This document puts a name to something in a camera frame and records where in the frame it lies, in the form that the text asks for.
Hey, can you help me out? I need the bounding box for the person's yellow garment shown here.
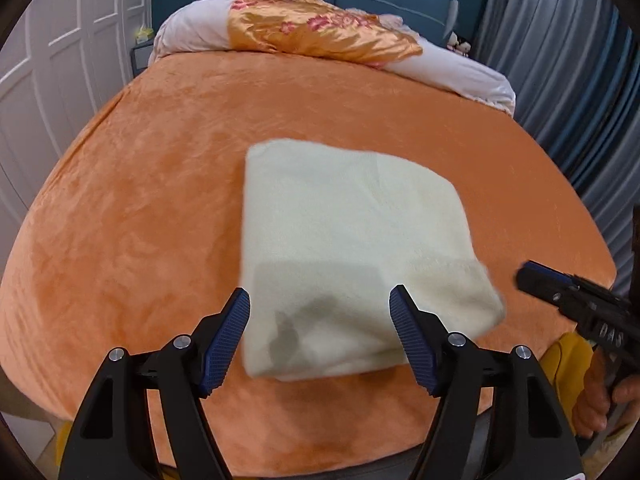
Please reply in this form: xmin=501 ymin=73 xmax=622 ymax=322
xmin=541 ymin=332 xmax=607 ymax=463

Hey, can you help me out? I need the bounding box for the person's right hand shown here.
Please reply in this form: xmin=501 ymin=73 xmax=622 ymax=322
xmin=574 ymin=347 xmax=640 ymax=438

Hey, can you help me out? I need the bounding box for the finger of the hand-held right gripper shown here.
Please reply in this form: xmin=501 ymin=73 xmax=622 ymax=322
xmin=524 ymin=260 xmax=582 ymax=287
xmin=516 ymin=268 xmax=565 ymax=307

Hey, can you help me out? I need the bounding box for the dark nightstand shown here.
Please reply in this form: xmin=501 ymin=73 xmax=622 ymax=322
xmin=130 ymin=44 xmax=159 ymax=80

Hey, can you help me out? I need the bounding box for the cream towel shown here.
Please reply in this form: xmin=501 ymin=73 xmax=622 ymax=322
xmin=239 ymin=137 xmax=506 ymax=382

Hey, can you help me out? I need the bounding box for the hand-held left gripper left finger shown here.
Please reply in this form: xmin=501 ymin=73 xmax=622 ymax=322
xmin=57 ymin=287 xmax=251 ymax=480

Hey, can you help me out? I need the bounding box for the white panelled wardrobe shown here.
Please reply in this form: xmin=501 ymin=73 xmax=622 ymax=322
xmin=0 ymin=0 xmax=203 ymax=222

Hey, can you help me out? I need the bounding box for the grey striped curtain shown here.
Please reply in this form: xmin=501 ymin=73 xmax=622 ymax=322
xmin=472 ymin=0 xmax=640 ymax=283

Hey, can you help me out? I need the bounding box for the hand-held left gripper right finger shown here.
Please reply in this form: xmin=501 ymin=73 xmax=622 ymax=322
xmin=389 ymin=284 xmax=586 ymax=480

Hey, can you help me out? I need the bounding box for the small plush toy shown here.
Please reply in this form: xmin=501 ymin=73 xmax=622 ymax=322
xmin=446 ymin=31 xmax=472 ymax=56

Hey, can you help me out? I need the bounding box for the orange floral satin pillow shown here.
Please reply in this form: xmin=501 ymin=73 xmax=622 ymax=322
xmin=227 ymin=0 xmax=424 ymax=70

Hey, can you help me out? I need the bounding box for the orange plush bed blanket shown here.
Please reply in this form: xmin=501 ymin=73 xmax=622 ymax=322
xmin=0 ymin=50 xmax=619 ymax=480

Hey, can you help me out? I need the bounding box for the white folded duvet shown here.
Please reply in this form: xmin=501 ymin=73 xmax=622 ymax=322
xmin=147 ymin=0 xmax=517 ymax=114

